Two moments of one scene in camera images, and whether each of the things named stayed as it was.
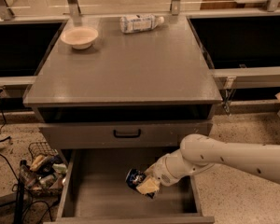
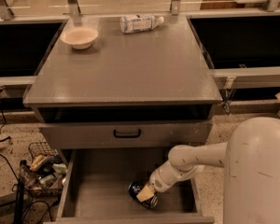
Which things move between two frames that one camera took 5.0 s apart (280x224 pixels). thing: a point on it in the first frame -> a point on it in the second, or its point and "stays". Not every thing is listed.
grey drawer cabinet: [116, 101] stays
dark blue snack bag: [133, 178] -> [134, 188]
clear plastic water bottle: [140, 22] stays
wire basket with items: [47, 172] stays
